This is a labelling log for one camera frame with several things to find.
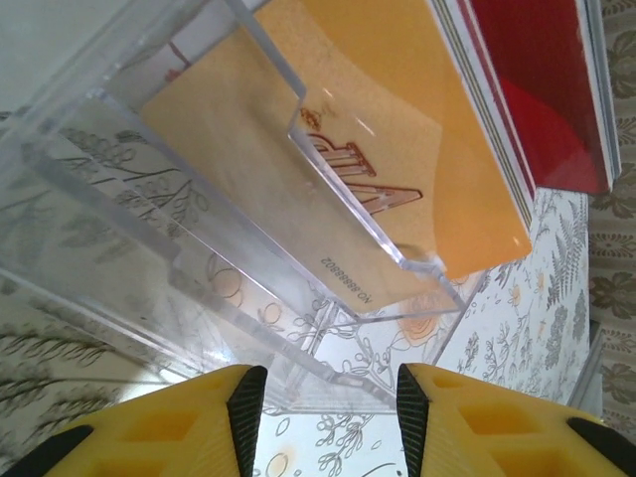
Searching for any gold VIP card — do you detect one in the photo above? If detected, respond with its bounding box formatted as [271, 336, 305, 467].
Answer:
[138, 0, 534, 315]

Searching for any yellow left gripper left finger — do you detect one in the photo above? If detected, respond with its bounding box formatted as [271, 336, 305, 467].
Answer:
[0, 364, 269, 477]

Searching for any clear acrylic card stand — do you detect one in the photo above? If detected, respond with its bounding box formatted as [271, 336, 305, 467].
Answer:
[0, 0, 498, 416]

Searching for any white-edged card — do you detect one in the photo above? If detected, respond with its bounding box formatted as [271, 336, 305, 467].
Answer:
[431, 0, 538, 223]

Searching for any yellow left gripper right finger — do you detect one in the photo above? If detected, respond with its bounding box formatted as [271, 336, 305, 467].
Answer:
[396, 362, 636, 477]

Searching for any red card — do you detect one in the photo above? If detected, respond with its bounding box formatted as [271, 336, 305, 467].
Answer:
[469, 0, 622, 196]

